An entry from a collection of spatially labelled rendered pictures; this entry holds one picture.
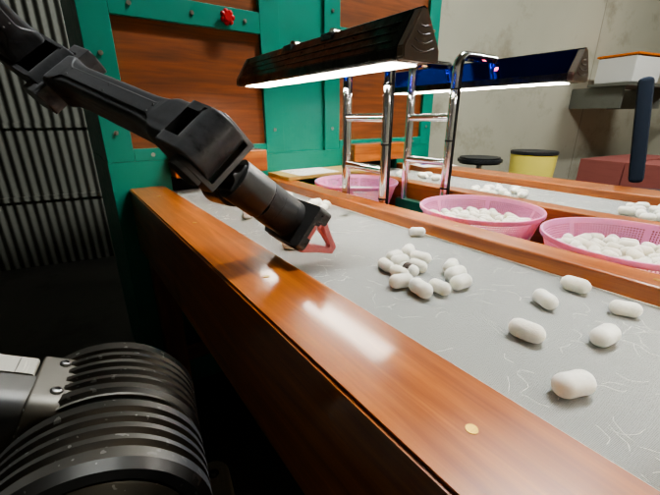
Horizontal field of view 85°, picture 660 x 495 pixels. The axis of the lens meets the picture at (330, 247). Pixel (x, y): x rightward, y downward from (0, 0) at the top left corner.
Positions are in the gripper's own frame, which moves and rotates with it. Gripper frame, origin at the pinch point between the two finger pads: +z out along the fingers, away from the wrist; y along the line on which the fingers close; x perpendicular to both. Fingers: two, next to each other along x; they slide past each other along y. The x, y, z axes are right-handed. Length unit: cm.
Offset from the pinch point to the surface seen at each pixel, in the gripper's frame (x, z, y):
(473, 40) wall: -270, 181, 196
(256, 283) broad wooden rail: 9.8, -12.0, -6.0
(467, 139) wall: -203, 245, 196
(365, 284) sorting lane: 2.5, 0.6, -10.2
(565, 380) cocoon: 2.0, -1.4, -36.2
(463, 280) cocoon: -4.5, 6.6, -19.4
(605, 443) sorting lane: 4.7, -1.7, -40.1
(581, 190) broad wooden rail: -58, 71, -1
